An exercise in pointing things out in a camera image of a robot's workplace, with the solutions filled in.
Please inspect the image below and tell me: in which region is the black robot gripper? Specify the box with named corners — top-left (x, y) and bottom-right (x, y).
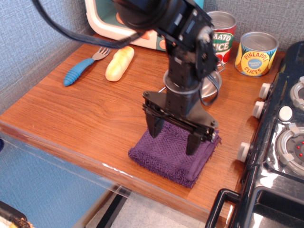
top-left (143, 89), bottom-right (218, 155)

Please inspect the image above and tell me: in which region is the yellow toy bread roll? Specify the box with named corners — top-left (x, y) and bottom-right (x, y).
top-left (105, 46), bottom-right (134, 82)

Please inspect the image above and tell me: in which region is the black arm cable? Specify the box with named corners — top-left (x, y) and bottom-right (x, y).
top-left (32, 0), bottom-right (145, 49)

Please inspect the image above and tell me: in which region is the purple cloth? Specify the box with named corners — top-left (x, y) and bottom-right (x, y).
top-left (128, 122), bottom-right (221, 189)

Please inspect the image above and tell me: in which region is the black toy stove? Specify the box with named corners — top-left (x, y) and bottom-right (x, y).
top-left (206, 41), bottom-right (304, 228)

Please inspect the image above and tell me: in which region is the teal toy microwave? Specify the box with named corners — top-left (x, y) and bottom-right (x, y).
top-left (85, 0), bottom-right (204, 51)

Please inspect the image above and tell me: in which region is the tomato sauce can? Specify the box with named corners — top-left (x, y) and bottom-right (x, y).
top-left (207, 11), bottom-right (237, 65)

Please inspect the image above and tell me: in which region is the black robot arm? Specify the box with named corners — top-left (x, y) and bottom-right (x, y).
top-left (114, 0), bottom-right (218, 155)

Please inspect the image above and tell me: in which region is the small steel bowl with handles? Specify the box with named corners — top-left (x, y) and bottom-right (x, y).
top-left (159, 61), bottom-right (225, 98)

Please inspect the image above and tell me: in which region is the pineapple slices can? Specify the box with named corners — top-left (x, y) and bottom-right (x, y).
top-left (235, 31), bottom-right (279, 77)

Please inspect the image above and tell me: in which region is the blue handled toy fork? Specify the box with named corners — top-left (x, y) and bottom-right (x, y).
top-left (63, 47), bottom-right (111, 86)

